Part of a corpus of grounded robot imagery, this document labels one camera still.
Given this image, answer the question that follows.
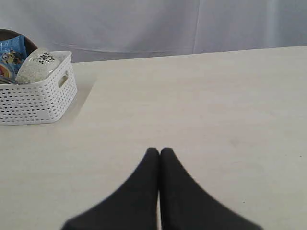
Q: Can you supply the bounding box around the blue chips bag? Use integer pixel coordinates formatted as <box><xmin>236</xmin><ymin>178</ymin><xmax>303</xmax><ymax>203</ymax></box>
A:
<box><xmin>0</xmin><ymin>35</ymin><xmax>28</xmax><ymax>82</ymax></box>

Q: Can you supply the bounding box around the silver table knife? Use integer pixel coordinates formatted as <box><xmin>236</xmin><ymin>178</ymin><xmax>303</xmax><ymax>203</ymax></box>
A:
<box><xmin>0</xmin><ymin>76</ymin><xmax>17</xmax><ymax>84</ymax></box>

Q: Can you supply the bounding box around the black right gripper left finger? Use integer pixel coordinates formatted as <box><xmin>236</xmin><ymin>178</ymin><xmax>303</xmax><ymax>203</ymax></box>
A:
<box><xmin>62</xmin><ymin>148</ymin><xmax>159</xmax><ymax>230</ymax></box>

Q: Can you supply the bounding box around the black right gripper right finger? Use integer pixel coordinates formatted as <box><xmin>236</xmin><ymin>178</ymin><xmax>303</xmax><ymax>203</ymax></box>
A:
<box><xmin>160</xmin><ymin>148</ymin><xmax>262</xmax><ymax>230</ymax></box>

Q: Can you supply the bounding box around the white perforated plastic basket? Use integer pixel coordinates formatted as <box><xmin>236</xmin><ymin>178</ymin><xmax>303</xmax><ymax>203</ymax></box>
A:
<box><xmin>0</xmin><ymin>51</ymin><xmax>77</xmax><ymax>126</ymax></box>

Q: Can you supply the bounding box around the brown round plate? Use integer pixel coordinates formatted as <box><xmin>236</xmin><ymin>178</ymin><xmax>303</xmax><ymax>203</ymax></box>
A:
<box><xmin>0</xmin><ymin>29</ymin><xmax>37</xmax><ymax>55</ymax></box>

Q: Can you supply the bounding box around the clear glass bowl with flowers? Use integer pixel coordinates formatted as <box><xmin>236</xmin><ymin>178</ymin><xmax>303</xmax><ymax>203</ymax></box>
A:
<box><xmin>15</xmin><ymin>48</ymin><xmax>60</xmax><ymax>84</ymax></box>

